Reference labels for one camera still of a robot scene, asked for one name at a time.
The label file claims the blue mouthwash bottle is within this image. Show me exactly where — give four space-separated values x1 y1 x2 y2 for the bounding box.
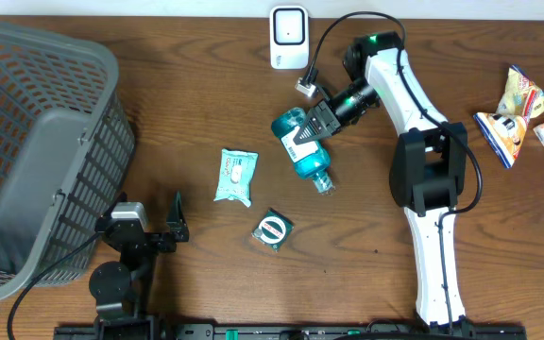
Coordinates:
271 108 334 195

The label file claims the green round-label box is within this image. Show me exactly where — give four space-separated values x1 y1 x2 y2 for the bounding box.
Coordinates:
251 209 294 252

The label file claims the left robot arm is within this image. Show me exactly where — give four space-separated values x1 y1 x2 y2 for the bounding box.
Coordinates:
89 193 189 340

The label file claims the black mounting rail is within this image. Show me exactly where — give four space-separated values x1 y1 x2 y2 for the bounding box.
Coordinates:
54 322 528 340

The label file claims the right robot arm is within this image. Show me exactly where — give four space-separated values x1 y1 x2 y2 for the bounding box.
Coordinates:
293 32 468 331

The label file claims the white barcode scanner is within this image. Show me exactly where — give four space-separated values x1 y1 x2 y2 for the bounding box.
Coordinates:
269 5 310 70

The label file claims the teal wet wipes pack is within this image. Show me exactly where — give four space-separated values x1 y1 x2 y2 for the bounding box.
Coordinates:
214 149 259 208

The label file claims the yellow snack bag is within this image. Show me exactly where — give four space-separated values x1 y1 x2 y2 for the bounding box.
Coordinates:
473 65 544 169

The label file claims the grey plastic shopping basket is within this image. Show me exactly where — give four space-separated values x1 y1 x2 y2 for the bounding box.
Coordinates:
0 23 135 300

